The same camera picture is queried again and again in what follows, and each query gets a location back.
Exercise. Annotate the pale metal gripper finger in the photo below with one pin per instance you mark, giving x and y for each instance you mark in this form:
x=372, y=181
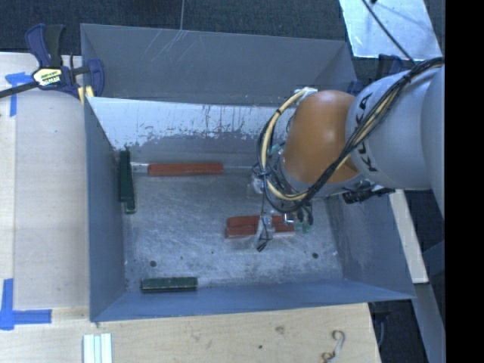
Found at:
x=267, y=221
x=263, y=240

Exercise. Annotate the red-brown flat block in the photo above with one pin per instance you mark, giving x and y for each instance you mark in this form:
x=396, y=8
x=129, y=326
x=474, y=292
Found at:
x=185, y=169
x=244, y=221
x=242, y=233

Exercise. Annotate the grey metal bin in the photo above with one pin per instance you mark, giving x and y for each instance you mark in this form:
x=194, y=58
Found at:
x=211, y=263

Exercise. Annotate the black cylinder on white bracket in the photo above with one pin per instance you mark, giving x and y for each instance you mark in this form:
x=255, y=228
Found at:
x=366, y=196

